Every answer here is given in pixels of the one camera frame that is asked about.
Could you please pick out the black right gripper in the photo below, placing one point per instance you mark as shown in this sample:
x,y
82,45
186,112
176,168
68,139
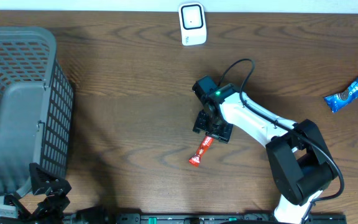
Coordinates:
x,y
221,135

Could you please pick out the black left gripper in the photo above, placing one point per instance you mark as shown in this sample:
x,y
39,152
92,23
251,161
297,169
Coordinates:
x,y
58,202

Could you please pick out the red Nescafe coffee stick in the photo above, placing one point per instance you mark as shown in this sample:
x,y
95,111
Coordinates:
x,y
203,147

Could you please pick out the blue Oreo cookie pack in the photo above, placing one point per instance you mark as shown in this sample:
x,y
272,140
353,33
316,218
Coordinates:
x,y
339,100

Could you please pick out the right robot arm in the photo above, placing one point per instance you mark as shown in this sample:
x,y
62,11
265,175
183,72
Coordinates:
x,y
301,165

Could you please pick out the grey plastic shopping basket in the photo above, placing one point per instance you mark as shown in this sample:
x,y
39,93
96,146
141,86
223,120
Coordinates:
x,y
36,107

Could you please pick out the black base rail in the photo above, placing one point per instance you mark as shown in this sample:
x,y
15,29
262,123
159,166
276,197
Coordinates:
x,y
100,214

